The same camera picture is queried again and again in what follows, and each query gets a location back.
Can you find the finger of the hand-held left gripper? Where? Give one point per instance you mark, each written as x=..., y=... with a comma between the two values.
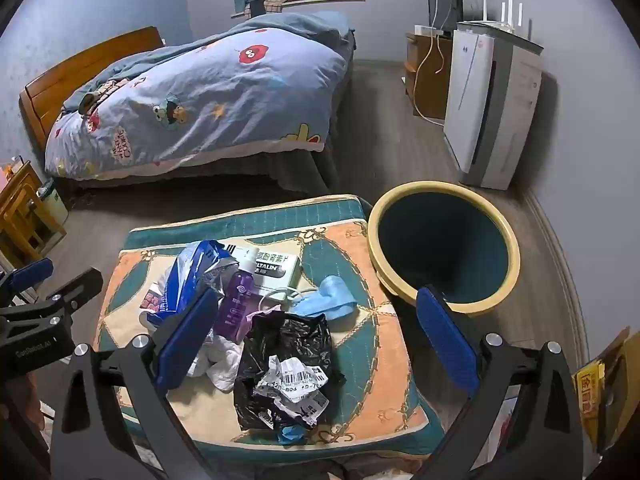
x=67, y=290
x=30, y=272

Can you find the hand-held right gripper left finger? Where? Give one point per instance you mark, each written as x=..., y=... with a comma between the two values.
x=185, y=335

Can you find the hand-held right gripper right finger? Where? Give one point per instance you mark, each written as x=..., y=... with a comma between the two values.
x=447, y=340

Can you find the red snack packet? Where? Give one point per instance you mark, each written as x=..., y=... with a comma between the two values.
x=152, y=302

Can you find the white tissue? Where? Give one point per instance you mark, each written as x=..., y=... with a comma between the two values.
x=225, y=360

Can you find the purple bottle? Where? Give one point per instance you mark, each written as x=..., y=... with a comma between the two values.
x=237, y=305

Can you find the blue white plastic wrapper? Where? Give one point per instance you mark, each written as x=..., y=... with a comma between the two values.
x=192, y=270

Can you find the black plastic bag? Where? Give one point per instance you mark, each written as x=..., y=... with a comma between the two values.
x=295, y=340

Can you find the yellow rimmed teal waste bin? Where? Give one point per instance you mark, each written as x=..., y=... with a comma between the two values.
x=440, y=230

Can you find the white medicine box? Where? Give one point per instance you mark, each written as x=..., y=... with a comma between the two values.
x=280, y=265

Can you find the white label paper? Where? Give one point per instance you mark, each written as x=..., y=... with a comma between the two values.
x=295, y=380

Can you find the blue face mask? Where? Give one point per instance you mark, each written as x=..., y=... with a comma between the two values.
x=330, y=295

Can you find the small blue wrapper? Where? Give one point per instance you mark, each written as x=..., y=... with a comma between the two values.
x=292, y=435

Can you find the person's left forearm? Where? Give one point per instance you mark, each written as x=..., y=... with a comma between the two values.
x=20, y=400

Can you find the wooden stool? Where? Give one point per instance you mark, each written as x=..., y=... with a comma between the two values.
x=25, y=220

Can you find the white jar with green lid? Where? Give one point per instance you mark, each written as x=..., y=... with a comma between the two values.
x=52, y=207

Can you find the teal orange patterned cushion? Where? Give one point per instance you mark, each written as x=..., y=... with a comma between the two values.
x=350, y=270

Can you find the wooden bed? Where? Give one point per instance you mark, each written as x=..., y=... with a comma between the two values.
x=50, y=85

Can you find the white air purifier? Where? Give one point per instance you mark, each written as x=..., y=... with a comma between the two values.
x=475, y=110

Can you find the wooden cabinet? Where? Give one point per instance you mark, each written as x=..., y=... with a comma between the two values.
x=430, y=90

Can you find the blue printed duvet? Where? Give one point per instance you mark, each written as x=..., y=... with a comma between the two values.
x=225, y=85

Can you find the white power strip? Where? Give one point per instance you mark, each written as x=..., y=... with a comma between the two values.
x=427, y=30

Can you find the white router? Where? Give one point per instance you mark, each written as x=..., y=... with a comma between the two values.
x=492, y=25

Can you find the dark checkered cloth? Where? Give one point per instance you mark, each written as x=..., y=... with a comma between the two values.
x=262, y=7

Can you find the wooden window sill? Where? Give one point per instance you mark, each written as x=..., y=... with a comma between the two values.
x=325, y=0

